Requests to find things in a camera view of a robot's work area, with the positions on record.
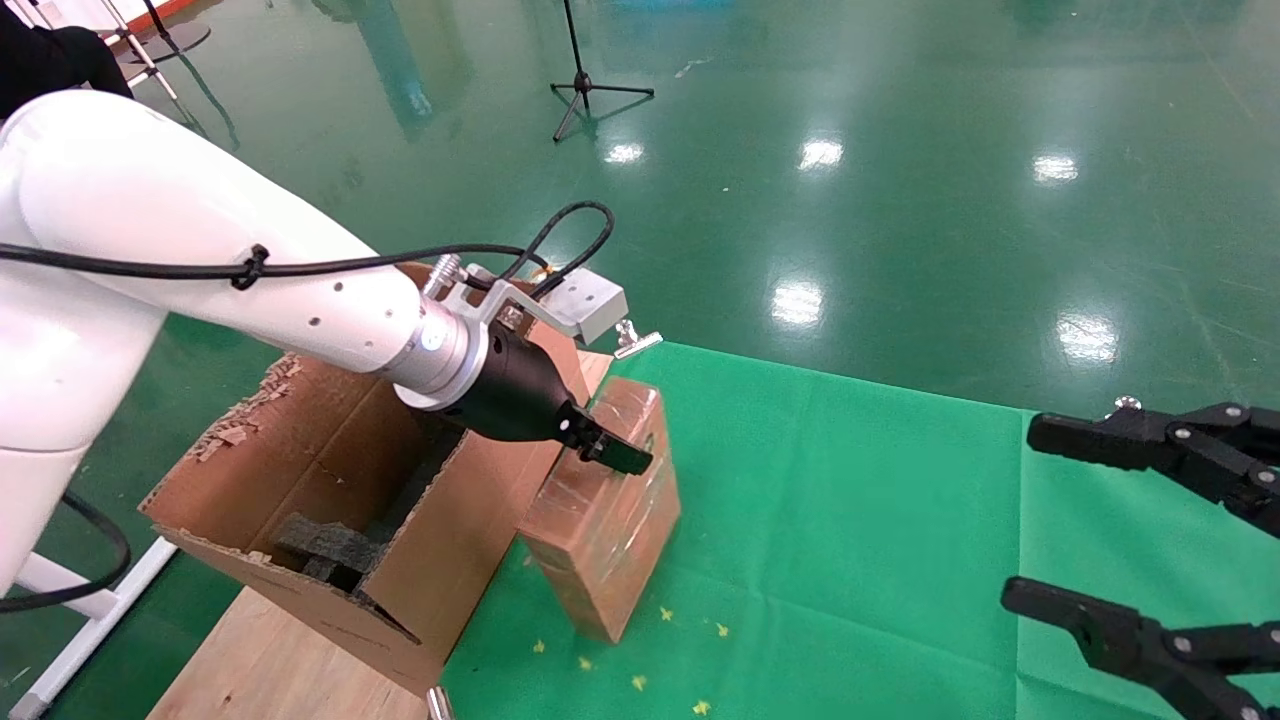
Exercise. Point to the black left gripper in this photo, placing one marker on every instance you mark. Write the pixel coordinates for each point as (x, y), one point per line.
(520, 395)

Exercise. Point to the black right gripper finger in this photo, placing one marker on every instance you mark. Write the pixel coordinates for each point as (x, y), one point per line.
(1130, 440)
(1110, 630)

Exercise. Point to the small taped cardboard box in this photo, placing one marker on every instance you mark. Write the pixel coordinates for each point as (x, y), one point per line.
(600, 540)

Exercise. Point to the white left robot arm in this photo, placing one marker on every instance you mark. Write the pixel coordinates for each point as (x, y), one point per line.
(150, 200)

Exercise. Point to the large open cardboard carton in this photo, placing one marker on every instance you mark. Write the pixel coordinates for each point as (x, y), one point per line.
(330, 440)

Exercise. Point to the green table cloth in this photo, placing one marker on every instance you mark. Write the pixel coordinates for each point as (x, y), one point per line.
(880, 550)

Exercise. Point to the black foam insert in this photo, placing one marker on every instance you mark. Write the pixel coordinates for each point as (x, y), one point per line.
(330, 550)

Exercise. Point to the black tripod stand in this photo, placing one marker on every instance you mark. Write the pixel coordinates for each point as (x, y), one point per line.
(583, 82)

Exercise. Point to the white metal stand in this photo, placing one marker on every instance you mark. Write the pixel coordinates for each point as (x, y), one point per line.
(152, 67)

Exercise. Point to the black round base stand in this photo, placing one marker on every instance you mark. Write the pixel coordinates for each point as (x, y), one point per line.
(175, 40)

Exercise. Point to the seated person in black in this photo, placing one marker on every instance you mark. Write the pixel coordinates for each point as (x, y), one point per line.
(40, 60)

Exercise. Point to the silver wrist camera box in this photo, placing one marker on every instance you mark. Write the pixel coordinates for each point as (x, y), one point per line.
(590, 300)

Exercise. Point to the white table leg frame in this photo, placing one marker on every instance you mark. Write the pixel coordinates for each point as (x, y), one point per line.
(70, 610)

